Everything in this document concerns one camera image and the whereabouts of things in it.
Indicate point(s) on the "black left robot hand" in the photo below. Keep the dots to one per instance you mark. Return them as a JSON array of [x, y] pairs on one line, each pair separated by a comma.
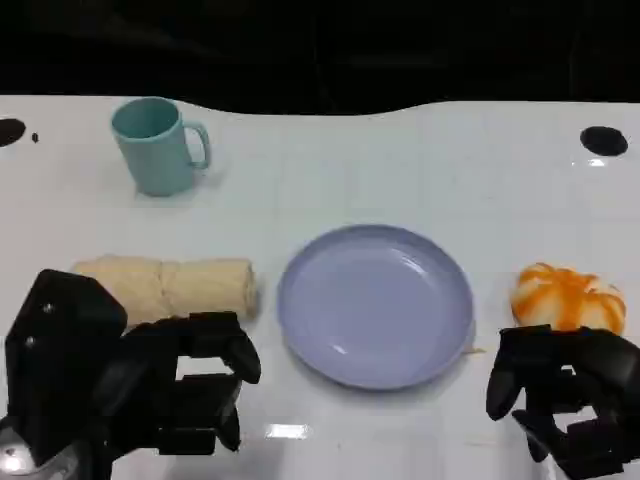
[[145, 380]]

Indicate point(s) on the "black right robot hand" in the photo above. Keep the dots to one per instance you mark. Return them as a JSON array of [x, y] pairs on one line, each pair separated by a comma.
[[605, 380]]

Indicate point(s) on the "orange and white toy bread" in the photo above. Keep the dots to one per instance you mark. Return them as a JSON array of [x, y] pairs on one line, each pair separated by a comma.
[[565, 300]]

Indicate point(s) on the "beige thread scrap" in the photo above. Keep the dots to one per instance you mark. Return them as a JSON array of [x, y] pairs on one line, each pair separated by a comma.
[[475, 350]]

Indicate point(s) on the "pale green mug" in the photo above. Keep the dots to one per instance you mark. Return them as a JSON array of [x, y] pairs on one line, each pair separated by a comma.
[[155, 155]]

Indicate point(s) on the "lilac plate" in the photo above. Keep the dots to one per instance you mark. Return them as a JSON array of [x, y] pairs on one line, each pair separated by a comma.
[[375, 310]]

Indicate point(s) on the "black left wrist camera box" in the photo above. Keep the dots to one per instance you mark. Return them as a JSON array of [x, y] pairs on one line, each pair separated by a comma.
[[55, 350]]

